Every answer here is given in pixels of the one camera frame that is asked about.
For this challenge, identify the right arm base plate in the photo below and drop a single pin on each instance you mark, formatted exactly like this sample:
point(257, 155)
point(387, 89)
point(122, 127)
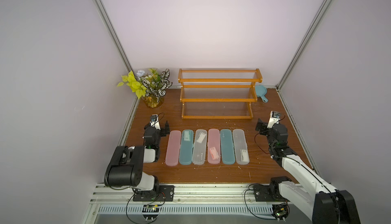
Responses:
point(267, 193)

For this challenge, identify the long teal pencil case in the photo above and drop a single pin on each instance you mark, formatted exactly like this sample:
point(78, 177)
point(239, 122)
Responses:
point(186, 147)

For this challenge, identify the short pink pencil case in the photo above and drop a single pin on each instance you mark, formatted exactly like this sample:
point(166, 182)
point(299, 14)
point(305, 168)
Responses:
point(214, 146)

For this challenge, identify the orange wooden three-tier shelf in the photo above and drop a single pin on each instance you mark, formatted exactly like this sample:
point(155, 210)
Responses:
point(218, 93)

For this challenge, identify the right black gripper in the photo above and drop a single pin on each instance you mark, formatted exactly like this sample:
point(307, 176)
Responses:
point(262, 126)

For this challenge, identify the long pink pencil case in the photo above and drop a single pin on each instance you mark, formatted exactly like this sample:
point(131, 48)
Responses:
point(173, 148)

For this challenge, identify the circuit board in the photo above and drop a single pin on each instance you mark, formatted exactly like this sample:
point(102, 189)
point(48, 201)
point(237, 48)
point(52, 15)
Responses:
point(150, 212)
point(281, 211)

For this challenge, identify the left circuit board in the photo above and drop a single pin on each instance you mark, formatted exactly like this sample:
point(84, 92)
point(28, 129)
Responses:
point(150, 212)

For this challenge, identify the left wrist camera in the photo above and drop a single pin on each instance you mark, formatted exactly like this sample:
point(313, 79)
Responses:
point(154, 121)

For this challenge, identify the long clear white pencil case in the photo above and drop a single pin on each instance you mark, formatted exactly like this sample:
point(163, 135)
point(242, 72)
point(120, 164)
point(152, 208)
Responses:
point(199, 147)

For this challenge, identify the short clear white pencil case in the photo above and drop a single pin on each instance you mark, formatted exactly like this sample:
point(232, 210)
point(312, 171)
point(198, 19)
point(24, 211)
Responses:
point(240, 147)

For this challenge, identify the short teal pencil case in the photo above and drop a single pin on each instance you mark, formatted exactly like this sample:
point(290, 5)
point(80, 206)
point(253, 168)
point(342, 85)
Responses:
point(227, 147)

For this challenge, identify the right circuit board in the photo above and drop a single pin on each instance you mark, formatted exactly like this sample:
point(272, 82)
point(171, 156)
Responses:
point(281, 211)

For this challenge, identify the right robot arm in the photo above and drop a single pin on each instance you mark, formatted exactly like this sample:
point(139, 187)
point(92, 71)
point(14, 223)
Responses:
point(320, 201)

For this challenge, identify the aluminium rail frame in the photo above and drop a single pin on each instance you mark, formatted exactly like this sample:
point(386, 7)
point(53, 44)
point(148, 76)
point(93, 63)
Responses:
point(189, 199)

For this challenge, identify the potted plant in glass vase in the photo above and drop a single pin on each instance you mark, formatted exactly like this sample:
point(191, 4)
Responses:
point(151, 86)

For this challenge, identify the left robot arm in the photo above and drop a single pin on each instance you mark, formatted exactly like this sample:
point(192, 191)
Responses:
point(126, 165)

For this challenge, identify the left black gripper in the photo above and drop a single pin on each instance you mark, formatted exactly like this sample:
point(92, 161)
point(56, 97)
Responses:
point(164, 133)

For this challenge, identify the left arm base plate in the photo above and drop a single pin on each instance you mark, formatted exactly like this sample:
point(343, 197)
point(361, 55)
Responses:
point(162, 193)

